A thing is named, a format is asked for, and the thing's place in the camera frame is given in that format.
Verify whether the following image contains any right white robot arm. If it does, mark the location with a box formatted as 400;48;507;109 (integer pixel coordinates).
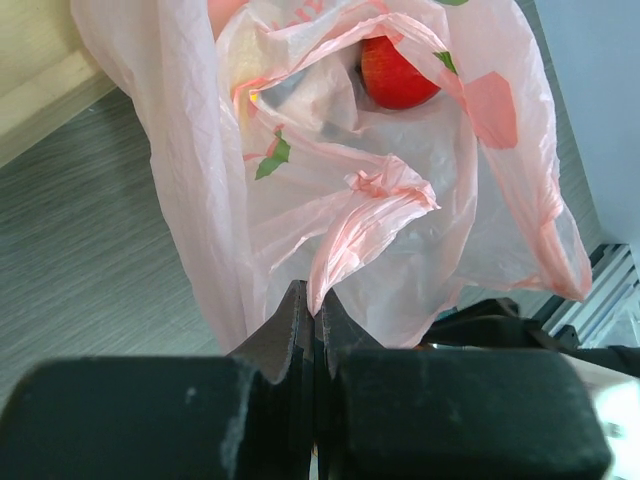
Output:
417;298;639;377

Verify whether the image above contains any pink plastic bag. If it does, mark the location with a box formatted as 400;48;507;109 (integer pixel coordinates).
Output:
71;1;592;351

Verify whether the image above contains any wooden clothes rack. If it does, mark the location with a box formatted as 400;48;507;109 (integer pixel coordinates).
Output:
1;0;114;166

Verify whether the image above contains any fake red apple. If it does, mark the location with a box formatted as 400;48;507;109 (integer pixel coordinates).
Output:
360;36;441;110

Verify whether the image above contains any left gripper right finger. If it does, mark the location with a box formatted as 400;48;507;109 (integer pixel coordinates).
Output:
316;294;613;479

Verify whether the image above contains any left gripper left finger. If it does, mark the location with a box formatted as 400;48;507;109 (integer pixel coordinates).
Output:
1;281;313;479

